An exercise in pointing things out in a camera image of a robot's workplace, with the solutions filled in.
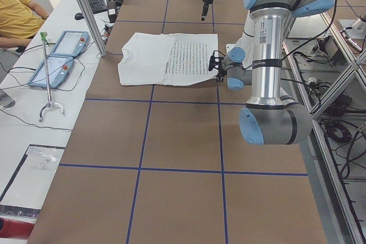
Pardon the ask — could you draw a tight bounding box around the white long-sleeve printed shirt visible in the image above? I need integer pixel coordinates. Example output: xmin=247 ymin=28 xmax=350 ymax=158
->
xmin=118 ymin=33 xmax=218 ymax=86

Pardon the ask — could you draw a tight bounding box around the black power adapter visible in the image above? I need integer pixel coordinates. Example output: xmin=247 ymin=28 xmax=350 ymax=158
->
xmin=107 ymin=0 xmax=118 ymax=23

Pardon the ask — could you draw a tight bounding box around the black computer keyboard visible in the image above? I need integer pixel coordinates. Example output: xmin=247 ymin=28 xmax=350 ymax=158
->
xmin=87 ymin=0 xmax=108 ymax=14

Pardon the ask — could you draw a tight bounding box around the black computer mouse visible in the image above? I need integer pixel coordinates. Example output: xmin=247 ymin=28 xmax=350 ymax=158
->
xmin=74 ymin=13 xmax=84 ymax=21

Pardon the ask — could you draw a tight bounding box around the upper blue teach pendant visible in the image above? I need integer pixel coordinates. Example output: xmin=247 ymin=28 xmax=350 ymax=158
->
xmin=50 ymin=30 xmax=90 ymax=57

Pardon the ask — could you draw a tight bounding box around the blue teach pendant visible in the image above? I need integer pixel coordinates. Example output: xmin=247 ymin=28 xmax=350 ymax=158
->
xmin=28 ymin=56 xmax=74 ymax=89
xmin=50 ymin=30 xmax=90 ymax=57

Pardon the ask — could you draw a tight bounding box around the lower blue teach pendant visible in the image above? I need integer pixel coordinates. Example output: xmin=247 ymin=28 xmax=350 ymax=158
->
xmin=28 ymin=56 xmax=74 ymax=89

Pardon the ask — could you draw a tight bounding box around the metal reacher grabber tool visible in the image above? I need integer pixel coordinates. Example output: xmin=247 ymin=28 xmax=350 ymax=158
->
xmin=39 ymin=32 xmax=65 ymax=122

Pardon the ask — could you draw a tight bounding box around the person in yellow shirt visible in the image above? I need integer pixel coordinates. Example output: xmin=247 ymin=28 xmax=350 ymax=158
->
xmin=1 ymin=0 xmax=50 ymax=49

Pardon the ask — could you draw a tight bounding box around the clear water bottle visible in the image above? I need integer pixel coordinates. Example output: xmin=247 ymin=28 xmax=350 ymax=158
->
xmin=0 ymin=90 xmax=15 ymax=109

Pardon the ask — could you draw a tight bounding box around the red fire extinguisher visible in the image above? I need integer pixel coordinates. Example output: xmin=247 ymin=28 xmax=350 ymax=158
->
xmin=0 ymin=218 xmax=35 ymax=240

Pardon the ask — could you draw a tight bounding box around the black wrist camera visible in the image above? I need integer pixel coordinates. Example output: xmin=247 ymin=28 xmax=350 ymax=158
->
xmin=208 ymin=50 xmax=224 ymax=71

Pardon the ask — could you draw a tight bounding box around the aluminium frame post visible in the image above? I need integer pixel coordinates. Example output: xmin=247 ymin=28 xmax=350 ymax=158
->
xmin=77 ymin=0 xmax=106 ymax=57

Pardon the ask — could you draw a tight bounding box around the black desk cable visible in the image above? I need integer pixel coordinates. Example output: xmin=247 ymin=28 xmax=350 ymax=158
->
xmin=0 ymin=106 xmax=73 ymax=133

